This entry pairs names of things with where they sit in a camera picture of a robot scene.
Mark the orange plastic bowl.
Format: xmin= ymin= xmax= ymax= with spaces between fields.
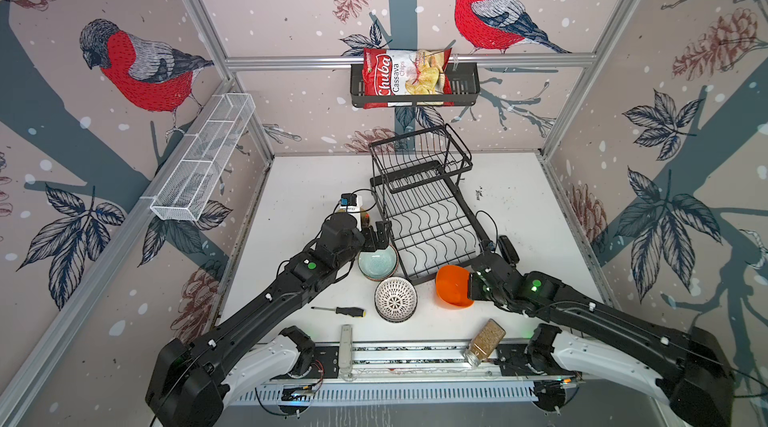
xmin=435 ymin=265 xmax=474 ymax=309

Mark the white red patterned bowl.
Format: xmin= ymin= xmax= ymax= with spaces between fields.
xmin=374 ymin=277 xmax=418 ymax=323

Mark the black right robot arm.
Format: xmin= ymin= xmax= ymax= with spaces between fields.
xmin=467 ymin=253 xmax=735 ymax=426

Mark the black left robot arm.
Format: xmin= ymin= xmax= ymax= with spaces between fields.
xmin=145 ymin=212 xmax=392 ymax=426

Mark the teal patterned ceramic bowl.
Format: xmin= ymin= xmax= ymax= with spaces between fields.
xmin=357 ymin=246 xmax=398 ymax=281

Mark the glass jar of grains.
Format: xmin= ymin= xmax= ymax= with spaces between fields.
xmin=463 ymin=319 xmax=506 ymax=368

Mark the red cassava chips bag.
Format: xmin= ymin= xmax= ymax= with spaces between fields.
xmin=363 ymin=48 xmax=452 ymax=97

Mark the yellow black handled screwdriver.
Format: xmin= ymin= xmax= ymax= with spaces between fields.
xmin=313 ymin=307 xmax=366 ymax=318

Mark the black wire dish rack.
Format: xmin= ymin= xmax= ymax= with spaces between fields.
xmin=368 ymin=125 xmax=495 ymax=284

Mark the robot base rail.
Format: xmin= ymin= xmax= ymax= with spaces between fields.
xmin=232 ymin=341 xmax=581 ymax=415

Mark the black wall wire basket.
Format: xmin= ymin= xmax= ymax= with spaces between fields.
xmin=350 ymin=63 xmax=480 ymax=108

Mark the white mesh wall shelf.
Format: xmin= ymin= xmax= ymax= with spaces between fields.
xmin=150 ymin=93 xmax=255 ymax=222

